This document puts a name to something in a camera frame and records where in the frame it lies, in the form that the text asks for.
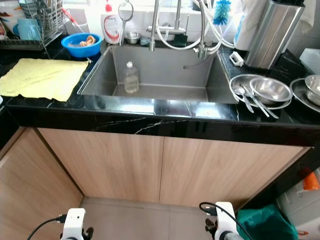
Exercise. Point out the chrome spring kitchen faucet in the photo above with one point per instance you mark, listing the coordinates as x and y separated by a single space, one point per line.
154 30

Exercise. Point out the clear plastic bottle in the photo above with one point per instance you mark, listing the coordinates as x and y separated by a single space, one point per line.
131 80

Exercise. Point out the yellow microfibre cloth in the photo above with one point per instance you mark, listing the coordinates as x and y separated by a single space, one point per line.
40 77

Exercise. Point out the dark green sponge holder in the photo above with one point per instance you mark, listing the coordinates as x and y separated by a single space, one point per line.
180 40

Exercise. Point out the white plastic bin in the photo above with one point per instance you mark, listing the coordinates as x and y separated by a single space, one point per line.
302 210

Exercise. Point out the blue bottle brush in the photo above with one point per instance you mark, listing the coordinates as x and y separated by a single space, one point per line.
221 12

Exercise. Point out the green plastic bag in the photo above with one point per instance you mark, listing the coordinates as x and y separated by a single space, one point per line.
265 225

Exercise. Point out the small white plastic gadget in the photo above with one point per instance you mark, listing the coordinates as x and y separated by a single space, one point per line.
236 58

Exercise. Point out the white dish soap pump bottle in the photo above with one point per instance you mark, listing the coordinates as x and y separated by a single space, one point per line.
111 27

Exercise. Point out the teal mug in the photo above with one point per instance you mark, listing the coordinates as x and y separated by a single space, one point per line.
30 30

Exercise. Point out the steel bowl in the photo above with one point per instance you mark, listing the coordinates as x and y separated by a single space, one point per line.
314 87
271 90

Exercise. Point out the white spray bottle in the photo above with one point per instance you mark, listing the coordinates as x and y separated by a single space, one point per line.
92 20

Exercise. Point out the stainless steel sink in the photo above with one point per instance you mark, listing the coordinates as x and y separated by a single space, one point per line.
180 72

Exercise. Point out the blue plastic bowl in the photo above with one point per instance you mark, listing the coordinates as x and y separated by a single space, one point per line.
80 51

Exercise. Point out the orange plastic item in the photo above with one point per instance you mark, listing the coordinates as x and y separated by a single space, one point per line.
311 181

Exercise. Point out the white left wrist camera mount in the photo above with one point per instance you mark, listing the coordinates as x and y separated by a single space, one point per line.
74 224

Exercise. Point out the tall steel knife block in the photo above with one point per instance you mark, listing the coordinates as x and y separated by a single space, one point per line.
272 35

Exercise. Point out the steel spoon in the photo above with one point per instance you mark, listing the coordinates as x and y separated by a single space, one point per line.
242 91
272 114

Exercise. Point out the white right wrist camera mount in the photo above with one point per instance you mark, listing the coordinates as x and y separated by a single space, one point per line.
226 220

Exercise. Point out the light wood cabinet door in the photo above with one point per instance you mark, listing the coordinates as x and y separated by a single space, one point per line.
220 172
100 165

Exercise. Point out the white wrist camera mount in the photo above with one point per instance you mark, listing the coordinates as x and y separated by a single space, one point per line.
74 224
226 220

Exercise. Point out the white boxy appliance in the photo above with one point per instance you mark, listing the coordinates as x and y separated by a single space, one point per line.
311 60

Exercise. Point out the white ceramic bowl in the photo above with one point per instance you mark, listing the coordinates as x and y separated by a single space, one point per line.
7 10

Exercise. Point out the round steel plate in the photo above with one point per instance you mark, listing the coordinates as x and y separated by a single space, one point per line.
237 84
300 99

